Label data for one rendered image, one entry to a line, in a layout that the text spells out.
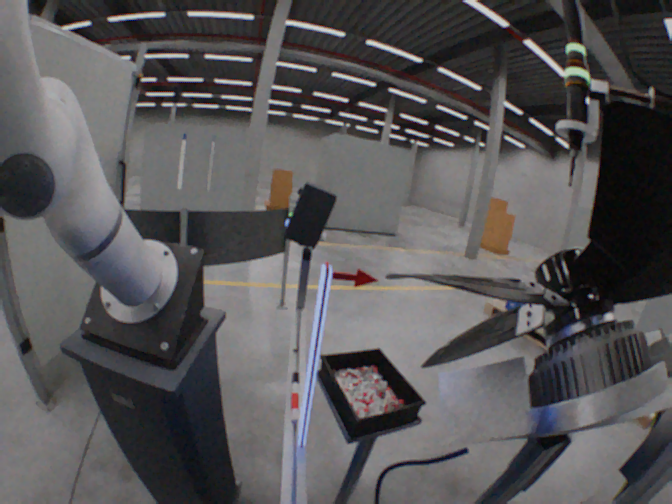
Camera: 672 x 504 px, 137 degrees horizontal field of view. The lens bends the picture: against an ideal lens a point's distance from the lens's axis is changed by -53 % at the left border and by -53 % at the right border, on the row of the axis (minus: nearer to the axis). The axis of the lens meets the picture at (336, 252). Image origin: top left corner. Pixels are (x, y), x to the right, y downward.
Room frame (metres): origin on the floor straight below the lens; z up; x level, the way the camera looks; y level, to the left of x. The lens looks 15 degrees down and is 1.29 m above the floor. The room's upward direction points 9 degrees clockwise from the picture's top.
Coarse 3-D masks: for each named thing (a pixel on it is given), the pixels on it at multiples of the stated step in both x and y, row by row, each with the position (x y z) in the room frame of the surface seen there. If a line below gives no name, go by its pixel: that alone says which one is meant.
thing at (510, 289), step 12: (396, 276) 0.35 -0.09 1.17; (408, 276) 0.29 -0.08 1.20; (420, 276) 0.28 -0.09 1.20; (432, 276) 0.33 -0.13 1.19; (444, 276) 0.34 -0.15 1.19; (456, 276) 0.35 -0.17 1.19; (468, 276) 0.35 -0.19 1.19; (480, 276) 0.39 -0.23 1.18; (456, 288) 0.23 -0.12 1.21; (468, 288) 0.23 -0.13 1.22; (480, 288) 0.28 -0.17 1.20; (492, 288) 0.30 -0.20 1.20; (504, 288) 0.31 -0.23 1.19; (516, 288) 0.32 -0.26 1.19; (528, 288) 0.34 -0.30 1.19; (516, 300) 0.26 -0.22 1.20; (528, 300) 0.28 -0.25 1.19; (540, 300) 0.29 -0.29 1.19
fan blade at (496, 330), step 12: (504, 312) 0.50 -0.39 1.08; (516, 312) 0.45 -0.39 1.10; (480, 324) 0.54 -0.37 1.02; (492, 324) 0.48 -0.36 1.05; (504, 324) 0.45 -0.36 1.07; (516, 324) 0.42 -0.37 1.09; (456, 336) 0.60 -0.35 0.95; (468, 336) 0.51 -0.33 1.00; (480, 336) 0.47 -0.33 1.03; (492, 336) 0.44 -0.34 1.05; (504, 336) 0.41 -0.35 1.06; (444, 348) 0.54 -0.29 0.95; (456, 348) 0.49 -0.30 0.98; (468, 348) 0.46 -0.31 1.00; (480, 348) 0.43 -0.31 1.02; (432, 360) 0.50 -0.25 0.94; (444, 360) 0.47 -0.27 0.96
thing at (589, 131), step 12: (600, 84) 0.31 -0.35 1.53; (588, 96) 0.32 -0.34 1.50; (600, 96) 0.31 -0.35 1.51; (588, 108) 0.32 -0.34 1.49; (600, 108) 0.33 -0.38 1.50; (564, 120) 0.34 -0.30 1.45; (588, 120) 0.32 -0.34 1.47; (564, 132) 0.36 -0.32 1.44; (576, 132) 0.34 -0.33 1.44; (588, 132) 0.31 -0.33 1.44
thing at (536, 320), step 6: (528, 306) 0.45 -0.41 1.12; (534, 306) 0.43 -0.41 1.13; (540, 306) 0.41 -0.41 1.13; (522, 312) 0.45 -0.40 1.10; (534, 312) 0.41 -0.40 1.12; (540, 312) 0.40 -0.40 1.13; (522, 318) 0.43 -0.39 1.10; (528, 318) 0.41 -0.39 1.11; (534, 318) 0.40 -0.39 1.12; (540, 318) 0.38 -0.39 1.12; (522, 324) 0.41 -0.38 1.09; (534, 324) 0.38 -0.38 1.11; (540, 324) 0.37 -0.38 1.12; (516, 330) 0.41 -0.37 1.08; (522, 330) 0.39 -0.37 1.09; (528, 330) 0.38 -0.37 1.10
